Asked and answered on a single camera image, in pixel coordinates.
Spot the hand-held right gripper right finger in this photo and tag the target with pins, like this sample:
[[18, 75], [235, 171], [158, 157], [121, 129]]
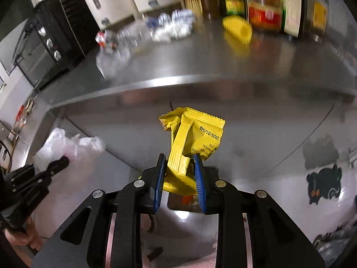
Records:
[[199, 185]]

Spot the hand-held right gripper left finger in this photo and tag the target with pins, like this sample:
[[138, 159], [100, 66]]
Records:
[[158, 185]]

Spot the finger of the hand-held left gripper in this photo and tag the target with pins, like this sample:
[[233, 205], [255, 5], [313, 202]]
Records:
[[57, 165]]

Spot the yellow snack wrapper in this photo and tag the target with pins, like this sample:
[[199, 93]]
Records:
[[184, 145]]

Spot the wrappers and trash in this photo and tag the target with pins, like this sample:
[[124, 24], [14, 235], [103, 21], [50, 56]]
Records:
[[120, 44]]

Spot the person's left hand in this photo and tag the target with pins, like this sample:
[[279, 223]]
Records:
[[19, 237]]

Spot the white plastic bag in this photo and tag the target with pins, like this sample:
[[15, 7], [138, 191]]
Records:
[[69, 145]]

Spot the black toaster oven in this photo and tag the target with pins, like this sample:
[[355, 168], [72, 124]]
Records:
[[41, 53]]

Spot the dark grey slipper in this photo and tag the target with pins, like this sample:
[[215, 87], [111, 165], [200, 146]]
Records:
[[329, 243]]

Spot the crumpled white tissue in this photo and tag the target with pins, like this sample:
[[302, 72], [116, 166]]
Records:
[[162, 35]]

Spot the black slatted rack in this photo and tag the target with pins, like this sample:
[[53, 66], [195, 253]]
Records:
[[72, 14]]

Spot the yellow plastic cup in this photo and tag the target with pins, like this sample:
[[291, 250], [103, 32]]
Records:
[[237, 29]]

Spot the straw bristle brush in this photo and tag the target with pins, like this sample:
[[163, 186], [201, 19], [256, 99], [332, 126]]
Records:
[[192, 2]]

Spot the red label jar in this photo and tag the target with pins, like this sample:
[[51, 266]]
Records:
[[265, 11]]

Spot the dark bottle cream label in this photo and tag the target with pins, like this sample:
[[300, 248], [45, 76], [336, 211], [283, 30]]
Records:
[[292, 11]]

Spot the dark jar yellow label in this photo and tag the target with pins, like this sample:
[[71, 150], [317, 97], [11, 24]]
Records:
[[318, 16]]

